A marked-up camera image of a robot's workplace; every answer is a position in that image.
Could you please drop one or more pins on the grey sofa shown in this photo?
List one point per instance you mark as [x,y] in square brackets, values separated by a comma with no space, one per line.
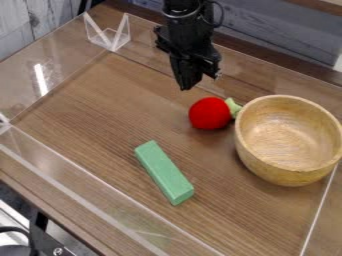
[291,29]

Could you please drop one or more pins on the clear acrylic corner bracket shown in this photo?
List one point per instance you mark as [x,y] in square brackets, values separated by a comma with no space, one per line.
[108,38]

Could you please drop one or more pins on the red plush strawberry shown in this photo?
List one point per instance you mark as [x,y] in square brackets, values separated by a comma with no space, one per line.
[211,113]

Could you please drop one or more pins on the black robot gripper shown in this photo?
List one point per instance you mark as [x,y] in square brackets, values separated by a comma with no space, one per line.
[184,38]

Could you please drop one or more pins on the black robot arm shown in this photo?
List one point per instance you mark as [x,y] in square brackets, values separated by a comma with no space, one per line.
[195,4]

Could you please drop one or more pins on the wooden bowl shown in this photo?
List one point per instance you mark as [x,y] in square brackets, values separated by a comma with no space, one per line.
[287,140]

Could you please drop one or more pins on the clear acrylic front wall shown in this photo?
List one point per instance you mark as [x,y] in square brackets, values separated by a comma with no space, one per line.
[103,216]

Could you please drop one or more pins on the green rectangular block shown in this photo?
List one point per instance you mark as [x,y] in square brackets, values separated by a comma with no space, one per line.
[166,174]

